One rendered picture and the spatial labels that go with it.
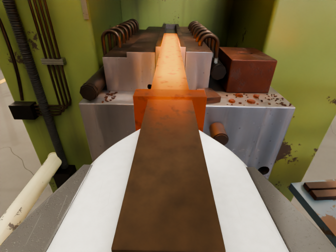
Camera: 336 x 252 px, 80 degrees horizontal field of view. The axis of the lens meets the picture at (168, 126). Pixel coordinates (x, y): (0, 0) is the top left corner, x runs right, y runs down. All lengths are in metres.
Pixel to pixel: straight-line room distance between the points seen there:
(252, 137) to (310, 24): 0.31
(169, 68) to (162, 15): 0.66
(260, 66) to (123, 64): 0.25
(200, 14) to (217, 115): 0.56
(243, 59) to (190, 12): 0.48
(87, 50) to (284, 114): 0.46
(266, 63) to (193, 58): 0.13
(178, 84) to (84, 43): 0.42
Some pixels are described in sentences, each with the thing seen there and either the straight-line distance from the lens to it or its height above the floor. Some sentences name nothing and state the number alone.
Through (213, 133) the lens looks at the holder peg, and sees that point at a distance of 0.35.
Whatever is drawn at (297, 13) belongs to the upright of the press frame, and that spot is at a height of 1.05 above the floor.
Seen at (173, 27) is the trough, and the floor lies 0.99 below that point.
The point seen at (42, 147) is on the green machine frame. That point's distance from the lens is 0.78.
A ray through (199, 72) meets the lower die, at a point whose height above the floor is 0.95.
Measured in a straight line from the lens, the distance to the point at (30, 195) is 0.66.
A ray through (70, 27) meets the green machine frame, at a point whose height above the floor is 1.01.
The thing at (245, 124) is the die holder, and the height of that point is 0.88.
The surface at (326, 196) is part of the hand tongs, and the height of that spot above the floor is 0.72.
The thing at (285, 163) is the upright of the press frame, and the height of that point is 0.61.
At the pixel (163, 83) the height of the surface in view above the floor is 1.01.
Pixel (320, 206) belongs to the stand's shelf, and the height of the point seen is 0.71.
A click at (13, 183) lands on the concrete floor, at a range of 1.77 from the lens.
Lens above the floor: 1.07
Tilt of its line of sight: 32 degrees down
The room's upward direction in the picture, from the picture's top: 1 degrees clockwise
